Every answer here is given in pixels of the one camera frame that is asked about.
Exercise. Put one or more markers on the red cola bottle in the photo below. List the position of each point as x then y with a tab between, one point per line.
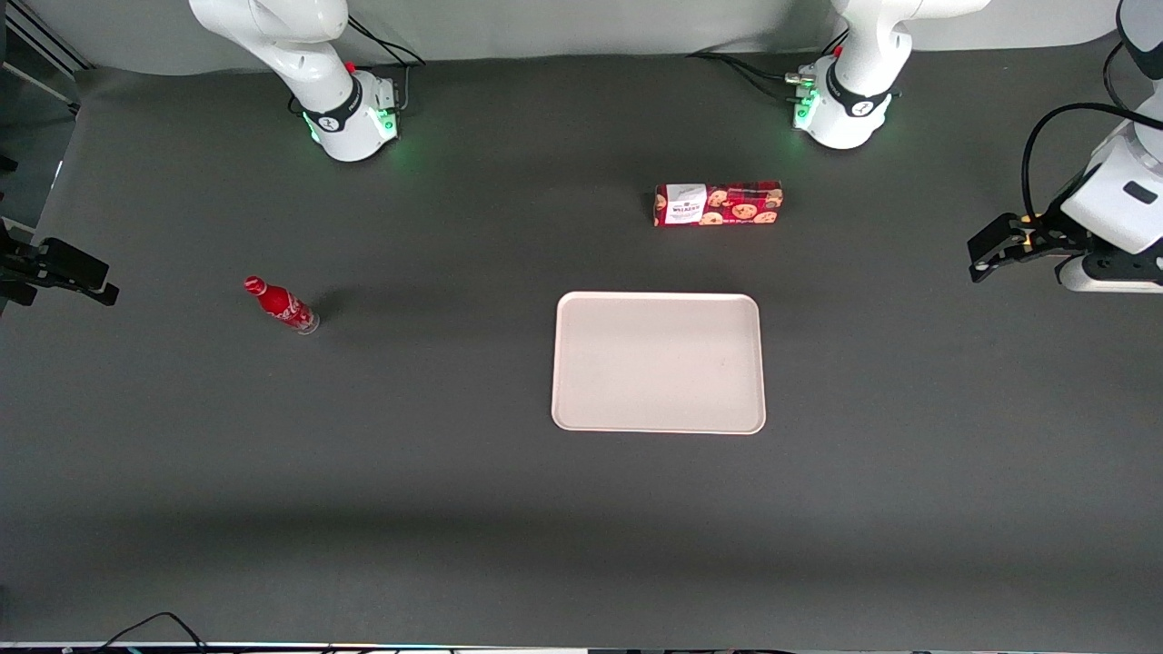
280	304

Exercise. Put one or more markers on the aluminium frame rail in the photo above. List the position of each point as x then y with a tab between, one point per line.
50	32

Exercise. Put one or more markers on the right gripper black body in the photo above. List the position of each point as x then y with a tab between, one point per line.
27	264

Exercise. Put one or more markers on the red cookie box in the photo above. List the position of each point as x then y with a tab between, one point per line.
740	204

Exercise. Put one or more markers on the beige rectangular tray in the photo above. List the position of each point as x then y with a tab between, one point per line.
659	363

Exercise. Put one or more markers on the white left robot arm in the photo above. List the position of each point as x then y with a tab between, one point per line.
849	113

